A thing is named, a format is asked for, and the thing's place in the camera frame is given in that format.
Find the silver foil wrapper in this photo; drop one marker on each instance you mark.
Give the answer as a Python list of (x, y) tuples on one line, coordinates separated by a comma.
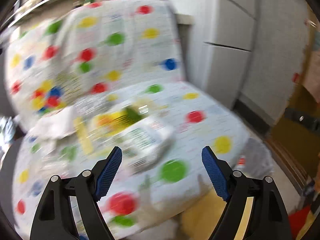
[(89, 106)]

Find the yellow snack wrapper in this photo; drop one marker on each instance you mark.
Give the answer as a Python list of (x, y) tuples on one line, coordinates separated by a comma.
[(108, 124)]

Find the white refrigerator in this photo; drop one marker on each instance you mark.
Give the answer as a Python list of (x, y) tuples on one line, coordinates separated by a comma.
[(246, 51)]

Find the brown wooden door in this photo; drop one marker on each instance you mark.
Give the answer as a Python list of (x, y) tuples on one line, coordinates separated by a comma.
[(294, 139)]

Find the balloon print birthday tablecloth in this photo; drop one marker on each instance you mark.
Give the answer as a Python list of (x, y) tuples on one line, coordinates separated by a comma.
[(127, 50)]

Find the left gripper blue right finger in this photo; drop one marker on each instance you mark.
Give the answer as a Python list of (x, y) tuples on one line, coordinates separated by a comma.
[(215, 172)]

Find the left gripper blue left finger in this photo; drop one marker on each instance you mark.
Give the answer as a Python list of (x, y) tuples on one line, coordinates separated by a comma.
[(105, 172)]

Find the green pepper piece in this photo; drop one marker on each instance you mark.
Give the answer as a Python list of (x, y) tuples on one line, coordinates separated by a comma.
[(132, 116)]

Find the white paper napkin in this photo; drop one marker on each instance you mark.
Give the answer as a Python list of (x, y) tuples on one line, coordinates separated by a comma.
[(56, 125)]

